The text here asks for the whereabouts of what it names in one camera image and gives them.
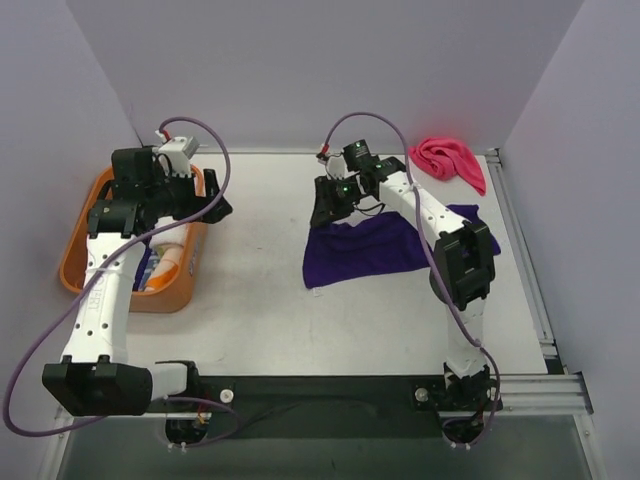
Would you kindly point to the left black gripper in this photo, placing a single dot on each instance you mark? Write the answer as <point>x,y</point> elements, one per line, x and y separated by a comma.
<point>198,195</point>

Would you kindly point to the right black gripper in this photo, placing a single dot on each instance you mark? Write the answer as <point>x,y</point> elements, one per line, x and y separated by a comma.
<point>329,192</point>

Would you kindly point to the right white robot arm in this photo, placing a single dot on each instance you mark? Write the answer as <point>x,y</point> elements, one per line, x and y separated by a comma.
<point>459,255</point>

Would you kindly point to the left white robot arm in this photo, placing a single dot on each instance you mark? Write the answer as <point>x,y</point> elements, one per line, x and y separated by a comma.
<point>123,216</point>

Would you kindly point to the white rolled towel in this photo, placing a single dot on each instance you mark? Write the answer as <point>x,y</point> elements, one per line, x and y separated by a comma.
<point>175,237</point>

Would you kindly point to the patterned orange white towel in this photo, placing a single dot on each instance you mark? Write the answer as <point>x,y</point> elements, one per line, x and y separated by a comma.
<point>157,268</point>

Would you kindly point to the orange plastic basket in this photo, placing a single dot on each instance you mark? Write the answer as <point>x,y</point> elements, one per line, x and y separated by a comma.
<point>173,297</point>

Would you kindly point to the pink crumpled towel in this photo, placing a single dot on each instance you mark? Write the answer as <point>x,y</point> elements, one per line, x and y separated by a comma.
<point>445,158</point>

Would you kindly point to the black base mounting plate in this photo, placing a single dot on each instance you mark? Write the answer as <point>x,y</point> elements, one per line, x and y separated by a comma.
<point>323,422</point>

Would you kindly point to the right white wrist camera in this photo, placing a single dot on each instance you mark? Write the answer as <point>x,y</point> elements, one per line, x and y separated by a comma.
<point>335,167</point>

